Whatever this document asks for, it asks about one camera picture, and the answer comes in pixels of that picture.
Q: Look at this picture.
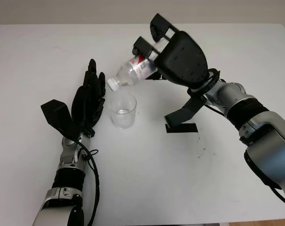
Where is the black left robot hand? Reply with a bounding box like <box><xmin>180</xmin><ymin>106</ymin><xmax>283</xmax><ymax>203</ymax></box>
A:
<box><xmin>70</xmin><ymin>58</ymin><xmax>107</xmax><ymax>137</ymax></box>

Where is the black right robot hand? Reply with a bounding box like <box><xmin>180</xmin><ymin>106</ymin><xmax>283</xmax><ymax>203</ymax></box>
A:
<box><xmin>132</xmin><ymin>13</ymin><xmax>210</xmax><ymax>91</ymax></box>

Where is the clear plastic water bottle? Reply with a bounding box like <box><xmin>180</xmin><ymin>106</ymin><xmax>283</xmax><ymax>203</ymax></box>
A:
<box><xmin>106</xmin><ymin>55</ymin><xmax>158</xmax><ymax>92</ymax></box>

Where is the clear glass cup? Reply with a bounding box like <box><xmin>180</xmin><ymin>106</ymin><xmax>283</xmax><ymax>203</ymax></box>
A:
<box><xmin>108</xmin><ymin>92</ymin><xmax>137</xmax><ymax>129</ymax></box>

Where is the black tape mark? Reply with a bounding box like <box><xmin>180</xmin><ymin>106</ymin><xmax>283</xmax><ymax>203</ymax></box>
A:
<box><xmin>165</xmin><ymin>122</ymin><xmax>198</xmax><ymax>135</ymax></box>

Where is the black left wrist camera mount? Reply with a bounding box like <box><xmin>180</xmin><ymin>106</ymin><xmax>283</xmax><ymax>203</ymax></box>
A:
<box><xmin>40</xmin><ymin>99</ymin><xmax>83</xmax><ymax>142</ymax></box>

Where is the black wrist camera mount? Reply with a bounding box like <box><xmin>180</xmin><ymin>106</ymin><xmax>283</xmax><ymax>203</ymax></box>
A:
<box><xmin>40</xmin><ymin>99</ymin><xmax>83</xmax><ymax>142</ymax></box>
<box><xmin>163</xmin><ymin>86</ymin><xmax>212</xmax><ymax>129</ymax></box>

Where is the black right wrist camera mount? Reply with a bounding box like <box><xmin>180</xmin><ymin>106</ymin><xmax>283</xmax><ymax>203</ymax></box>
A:
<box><xmin>163</xmin><ymin>86</ymin><xmax>212</xmax><ymax>129</ymax></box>

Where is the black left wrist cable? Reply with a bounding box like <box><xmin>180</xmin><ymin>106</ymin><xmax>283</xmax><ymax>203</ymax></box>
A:
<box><xmin>75</xmin><ymin>138</ymin><xmax>101</xmax><ymax>226</ymax></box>

